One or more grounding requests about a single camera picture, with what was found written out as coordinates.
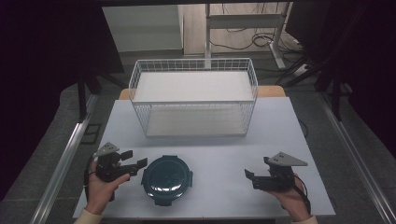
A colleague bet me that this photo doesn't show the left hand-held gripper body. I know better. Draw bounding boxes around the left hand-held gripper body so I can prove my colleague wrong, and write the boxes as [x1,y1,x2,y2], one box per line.
[92,142,140,202]

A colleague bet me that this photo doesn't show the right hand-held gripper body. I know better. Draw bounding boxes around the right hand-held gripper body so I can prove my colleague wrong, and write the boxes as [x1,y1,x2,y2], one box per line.
[251,151,309,191]

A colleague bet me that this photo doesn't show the person's left hand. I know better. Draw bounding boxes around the person's left hand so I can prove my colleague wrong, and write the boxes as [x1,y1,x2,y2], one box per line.
[84,160,131,216]

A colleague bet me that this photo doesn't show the person's right hand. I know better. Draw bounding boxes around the person's right hand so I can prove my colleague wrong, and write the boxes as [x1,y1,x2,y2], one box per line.
[266,178,312,223]

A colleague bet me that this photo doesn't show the dark blue round lid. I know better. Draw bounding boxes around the dark blue round lid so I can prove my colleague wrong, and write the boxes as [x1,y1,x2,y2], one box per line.
[141,154,194,207]

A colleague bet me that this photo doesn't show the wooden table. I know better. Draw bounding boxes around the wooden table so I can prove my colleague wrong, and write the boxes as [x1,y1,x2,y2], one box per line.
[119,85,287,102]

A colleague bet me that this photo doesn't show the black metal stand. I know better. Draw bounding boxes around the black metal stand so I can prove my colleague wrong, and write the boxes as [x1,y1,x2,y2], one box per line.
[275,54,354,122]
[76,72,129,123]

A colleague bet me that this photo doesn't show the black curtain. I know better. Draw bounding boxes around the black curtain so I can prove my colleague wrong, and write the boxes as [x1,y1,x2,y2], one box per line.
[285,0,396,158]
[0,0,126,202]

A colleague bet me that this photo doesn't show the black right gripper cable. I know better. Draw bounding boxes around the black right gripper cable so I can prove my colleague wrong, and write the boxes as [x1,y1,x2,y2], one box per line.
[291,174,313,217]

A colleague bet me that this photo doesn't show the black floor frame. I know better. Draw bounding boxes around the black floor frame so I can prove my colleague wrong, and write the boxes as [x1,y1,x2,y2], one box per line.
[80,122,103,146]

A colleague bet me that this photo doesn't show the silver metal rail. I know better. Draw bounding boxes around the silver metal rail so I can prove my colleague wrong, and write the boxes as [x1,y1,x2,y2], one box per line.
[28,92,100,224]
[319,92,396,224]

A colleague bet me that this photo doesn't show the white wire two-tier rack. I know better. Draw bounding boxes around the white wire two-tier rack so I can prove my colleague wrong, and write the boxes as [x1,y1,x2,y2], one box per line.
[128,57,259,138]

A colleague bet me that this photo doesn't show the black floor cables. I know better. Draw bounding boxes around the black floor cables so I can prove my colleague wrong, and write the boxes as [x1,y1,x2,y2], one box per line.
[208,3,304,63]

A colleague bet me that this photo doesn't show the white metal desk frame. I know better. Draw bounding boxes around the white metal desk frame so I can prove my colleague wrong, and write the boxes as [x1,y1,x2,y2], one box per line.
[204,2,292,70]

